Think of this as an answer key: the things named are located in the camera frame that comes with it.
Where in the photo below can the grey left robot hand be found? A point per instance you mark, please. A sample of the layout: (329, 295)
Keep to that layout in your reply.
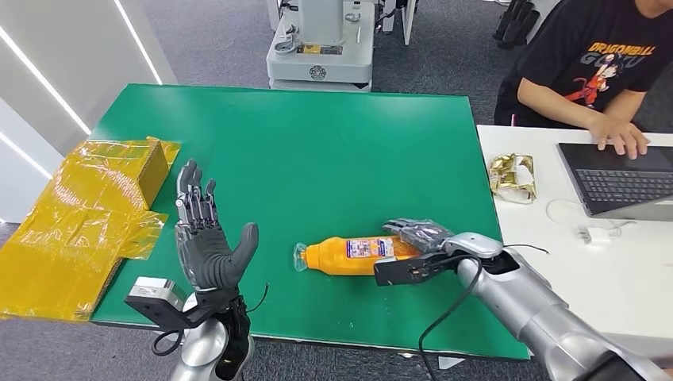
(207, 257)

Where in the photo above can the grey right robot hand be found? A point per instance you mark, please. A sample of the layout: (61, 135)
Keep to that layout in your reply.
(420, 234)

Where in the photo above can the orange plastic bottle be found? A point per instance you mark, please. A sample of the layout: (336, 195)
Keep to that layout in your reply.
(331, 257)

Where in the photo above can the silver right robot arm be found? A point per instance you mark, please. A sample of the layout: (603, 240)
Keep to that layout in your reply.
(531, 310)

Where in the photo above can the grey robot base machine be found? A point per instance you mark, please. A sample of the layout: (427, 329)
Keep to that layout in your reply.
(321, 60)

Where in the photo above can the crumpled gold wrapper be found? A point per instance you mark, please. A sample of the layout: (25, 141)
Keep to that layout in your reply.
(509, 176)

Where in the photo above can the green table mat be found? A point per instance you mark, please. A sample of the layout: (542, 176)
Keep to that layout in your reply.
(315, 158)

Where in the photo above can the yellow plastic-wrapped cardboard box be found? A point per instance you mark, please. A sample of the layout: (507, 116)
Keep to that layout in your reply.
(68, 236)

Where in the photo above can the white power adapter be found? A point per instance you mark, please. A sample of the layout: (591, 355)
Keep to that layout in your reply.
(595, 235)

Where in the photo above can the white desk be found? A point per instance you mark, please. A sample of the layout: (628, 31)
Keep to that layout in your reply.
(594, 294)

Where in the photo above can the dark grey laptop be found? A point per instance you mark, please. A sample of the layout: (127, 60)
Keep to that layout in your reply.
(615, 184)

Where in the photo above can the white upright panel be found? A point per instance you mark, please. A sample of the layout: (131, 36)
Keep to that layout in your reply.
(407, 18)

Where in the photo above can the person's hand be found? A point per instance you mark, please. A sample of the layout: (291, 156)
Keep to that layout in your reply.
(619, 135)

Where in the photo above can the black chair base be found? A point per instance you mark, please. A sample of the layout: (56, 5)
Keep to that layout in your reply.
(518, 23)

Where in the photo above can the person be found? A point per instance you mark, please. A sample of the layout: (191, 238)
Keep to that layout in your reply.
(578, 58)

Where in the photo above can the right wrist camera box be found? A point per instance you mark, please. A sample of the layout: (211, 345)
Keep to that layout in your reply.
(399, 271)

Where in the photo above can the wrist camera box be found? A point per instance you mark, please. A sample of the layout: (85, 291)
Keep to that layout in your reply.
(399, 271)
(155, 300)

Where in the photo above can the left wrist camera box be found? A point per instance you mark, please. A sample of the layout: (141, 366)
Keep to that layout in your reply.
(155, 300)

